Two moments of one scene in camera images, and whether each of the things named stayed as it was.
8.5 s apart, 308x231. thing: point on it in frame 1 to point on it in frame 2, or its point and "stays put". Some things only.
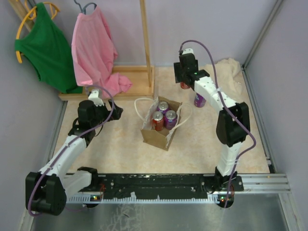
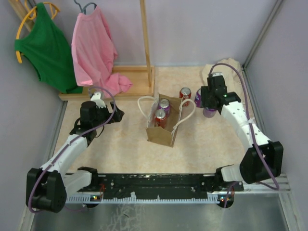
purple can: x=199 y=100 stays put
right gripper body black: x=179 y=73 to x=206 y=97
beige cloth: x=227 y=70 stays put
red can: x=184 y=85 to x=185 y=93
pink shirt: x=94 y=53 stays put
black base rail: x=161 y=185 stays put
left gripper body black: x=102 y=113 stays put
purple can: x=170 y=119 to x=209 y=112
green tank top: x=47 y=50 stays put
